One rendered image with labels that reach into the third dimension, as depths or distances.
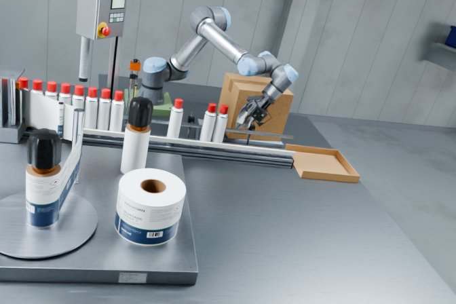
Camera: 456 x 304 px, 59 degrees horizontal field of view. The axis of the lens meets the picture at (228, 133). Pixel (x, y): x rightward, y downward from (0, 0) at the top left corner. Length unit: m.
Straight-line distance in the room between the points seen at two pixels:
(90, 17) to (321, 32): 3.42
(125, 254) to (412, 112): 5.12
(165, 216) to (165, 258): 0.12
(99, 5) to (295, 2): 2.92
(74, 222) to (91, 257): 0.14
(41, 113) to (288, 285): 1.10
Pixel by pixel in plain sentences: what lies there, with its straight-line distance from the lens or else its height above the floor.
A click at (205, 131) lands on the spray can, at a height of 0.96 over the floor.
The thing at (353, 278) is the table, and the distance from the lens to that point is 1.48.
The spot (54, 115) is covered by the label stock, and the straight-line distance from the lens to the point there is 1.68.
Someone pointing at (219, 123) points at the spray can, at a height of 1.01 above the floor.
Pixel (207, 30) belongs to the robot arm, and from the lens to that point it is 1.85.
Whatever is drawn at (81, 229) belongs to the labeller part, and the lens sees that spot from 1.29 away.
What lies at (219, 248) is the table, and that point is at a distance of 1.38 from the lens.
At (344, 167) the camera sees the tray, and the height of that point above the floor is 0.83.
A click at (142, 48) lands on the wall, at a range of 4.19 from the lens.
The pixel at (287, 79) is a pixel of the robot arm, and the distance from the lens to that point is 1.75.
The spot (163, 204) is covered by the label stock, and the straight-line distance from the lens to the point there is 1.18.
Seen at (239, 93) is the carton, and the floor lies 1.10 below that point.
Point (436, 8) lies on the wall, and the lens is 5.55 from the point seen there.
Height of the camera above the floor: 1.72
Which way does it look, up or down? 25 degrees down
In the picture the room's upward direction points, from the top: 13 degrees clockwise
